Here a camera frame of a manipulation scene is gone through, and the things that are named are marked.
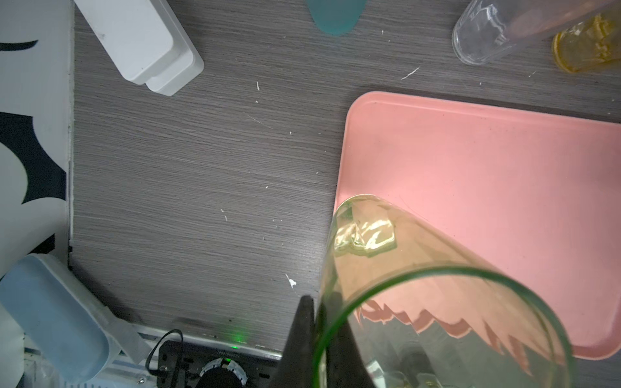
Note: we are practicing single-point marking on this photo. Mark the teal frosted glass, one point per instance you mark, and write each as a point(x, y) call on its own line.
point(335, 17)

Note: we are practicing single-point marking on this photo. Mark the light green tall glass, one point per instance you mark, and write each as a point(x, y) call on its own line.
point(427, 312)

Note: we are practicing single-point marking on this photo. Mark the white rectangular box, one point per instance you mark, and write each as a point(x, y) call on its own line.
point(146, 42)

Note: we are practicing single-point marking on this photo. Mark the light blue container lid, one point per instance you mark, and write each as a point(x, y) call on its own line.
point(73, 329)

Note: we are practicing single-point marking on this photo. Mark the clear tall glass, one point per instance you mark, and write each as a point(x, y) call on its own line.
point(488, 30)

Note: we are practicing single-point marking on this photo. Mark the pink plastic tray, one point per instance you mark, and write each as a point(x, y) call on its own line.
point(535, 194)

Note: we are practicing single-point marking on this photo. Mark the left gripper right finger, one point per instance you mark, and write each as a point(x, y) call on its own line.
point(343, 362)

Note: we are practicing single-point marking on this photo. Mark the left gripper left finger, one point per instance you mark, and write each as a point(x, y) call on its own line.
point(295, 368)

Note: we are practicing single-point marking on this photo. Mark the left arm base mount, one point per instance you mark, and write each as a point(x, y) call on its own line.
point(175, 362)

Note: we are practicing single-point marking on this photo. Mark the yellow short glass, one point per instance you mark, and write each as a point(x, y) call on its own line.
point(591, 45)

